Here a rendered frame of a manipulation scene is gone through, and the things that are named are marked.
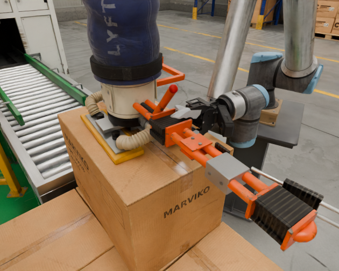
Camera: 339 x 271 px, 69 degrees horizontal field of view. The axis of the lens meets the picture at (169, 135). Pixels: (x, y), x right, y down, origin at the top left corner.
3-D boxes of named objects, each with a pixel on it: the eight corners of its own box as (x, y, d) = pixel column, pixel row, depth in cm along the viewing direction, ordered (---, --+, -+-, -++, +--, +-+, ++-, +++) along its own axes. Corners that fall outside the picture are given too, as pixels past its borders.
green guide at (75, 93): (26, 61, 294) (23, 53, 289) (35, 59, 299) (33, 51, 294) (84, 106, 193) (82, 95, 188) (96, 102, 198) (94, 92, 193)
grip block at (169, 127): (148, 134, 70) (147, 115, 67) (176, 124, 75) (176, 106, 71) (164, 148, 64) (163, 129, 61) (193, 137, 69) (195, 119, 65)
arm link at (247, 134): (231, 132, 98) (235, 104, 92) (259, 142, 92) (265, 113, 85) (219, 142, 92) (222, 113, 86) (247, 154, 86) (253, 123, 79)
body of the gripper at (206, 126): (183, 122, 77) (212, 112, 82) (200, 135, 71) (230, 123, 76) (183, 100, 73) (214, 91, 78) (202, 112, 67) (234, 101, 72)
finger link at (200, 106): (183, 118, 67) (205, 118, 73) (186, 120, 66) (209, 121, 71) (188, 101, 65) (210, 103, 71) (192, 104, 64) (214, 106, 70)
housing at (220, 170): (203, 176, 55) (204, 161, 53) (224, 165, 58) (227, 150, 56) (225, 196, 50) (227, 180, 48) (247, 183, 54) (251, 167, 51)
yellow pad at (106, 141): (80, 119, 97) (78, 107, 94) (104, 112, 102) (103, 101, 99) (115, 165, 74) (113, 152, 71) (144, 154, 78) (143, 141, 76)
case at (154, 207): (76, 184, 123) (56, 113, 101) (144, 154, 143) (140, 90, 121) (138, 285, 83) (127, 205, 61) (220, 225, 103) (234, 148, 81)
